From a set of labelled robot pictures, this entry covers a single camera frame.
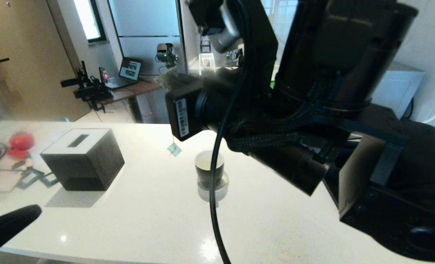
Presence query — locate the black tissue box white top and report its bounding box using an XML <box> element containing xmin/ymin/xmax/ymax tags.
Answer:
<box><xmin>41</xmin><ymin>128</ymin><xmax>125</xmax><ymax>192</ymax></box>

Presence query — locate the black teleoperation rig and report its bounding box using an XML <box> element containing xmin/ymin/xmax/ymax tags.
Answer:
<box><xmin>60</xmin><ymin>61</ymin><xmax>114</xmax><ymax>111</ymax></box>

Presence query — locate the window with dark frame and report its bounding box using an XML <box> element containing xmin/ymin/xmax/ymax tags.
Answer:
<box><xmin>74</xmin><ymin>0</ymin><xmax>107</xmax><ymax>45</ymax></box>

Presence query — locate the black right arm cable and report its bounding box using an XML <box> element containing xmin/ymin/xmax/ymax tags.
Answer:
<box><xmin>209</xmin><ymin>70</ymin><xmax>249</xmax><ymax>264</ymax></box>

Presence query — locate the red round object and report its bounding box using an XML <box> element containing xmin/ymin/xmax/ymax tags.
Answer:
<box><xmin>9</xmin><ymin>131</ymin><xmax>35</xmax><ymax>151</ymax></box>

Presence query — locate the silver microwave oven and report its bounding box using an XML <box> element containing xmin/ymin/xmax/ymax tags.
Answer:
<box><xmin>371</xmin><ymin>62</ymin><xmax>426</xmax><ymax>120</ymax></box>

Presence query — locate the open laptop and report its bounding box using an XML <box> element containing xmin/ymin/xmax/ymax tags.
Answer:
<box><xmin>106</xmin><ymin>58</ymin><xmax>143</xmax><ymax>90</ymax></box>

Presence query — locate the wooden desk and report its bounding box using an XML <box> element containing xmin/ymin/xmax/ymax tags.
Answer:
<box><xmin>99</xmin><ymin>81</ymin><xmax>163</xmax><ymax>124</ymax></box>

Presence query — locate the light brown wooden door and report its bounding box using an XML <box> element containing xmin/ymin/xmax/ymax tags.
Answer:
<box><xmin>0</xmin><ymin>0</ymin><xmax>90</xmax><ymax>121</ymax></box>

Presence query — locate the black cup white inside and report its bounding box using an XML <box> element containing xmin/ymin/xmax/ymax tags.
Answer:
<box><xmin>195</xmin><ymin>150</ymin><xmax>225</xmax><ymax>190</ymax></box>

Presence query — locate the dark green card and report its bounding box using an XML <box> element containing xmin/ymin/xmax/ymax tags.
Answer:
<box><xmin>41</xmin><ymin>172</ymin><xmax>60</xmax><ymax>187</ymax></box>
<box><xmin>17</xmin><ymin>169</ymin><xmax>39</xmax><ymax>190</ymax></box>

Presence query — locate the frosted glass partition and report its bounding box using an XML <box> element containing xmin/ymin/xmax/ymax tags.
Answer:
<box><xmin>107</xmin><ymin>0</ymin><xmax>194</xmax><ymax>125</ymax></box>

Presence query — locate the round glass coaster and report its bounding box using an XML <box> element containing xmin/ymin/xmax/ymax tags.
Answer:
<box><xmin>197</xmin><ymin>172</ymin><xmax>229</xmax><ymax>192</ymax></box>

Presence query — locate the red chili toy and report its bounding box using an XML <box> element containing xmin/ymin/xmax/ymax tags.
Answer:
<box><xmin>8</xmin><ymin>148</ymin><xmax>30</xmax><ymax>159</ymax></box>

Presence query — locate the pink pad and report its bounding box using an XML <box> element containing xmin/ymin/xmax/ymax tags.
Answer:
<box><xmin>0</xmin><ymin>170</ymin><xmax>22</xmax><ymax>194</ymax></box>

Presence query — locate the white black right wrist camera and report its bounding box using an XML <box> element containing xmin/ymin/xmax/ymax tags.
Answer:
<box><xmin>187</xmin><ymin>0</ymin><xmax>242</xmax><ymax>54</ymax></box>

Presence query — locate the background robot torso column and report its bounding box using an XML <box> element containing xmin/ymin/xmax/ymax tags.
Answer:
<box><xmin>199</xmin><ymin>40</ymin><xmax>216</xmax><ymax>76</ymax></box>

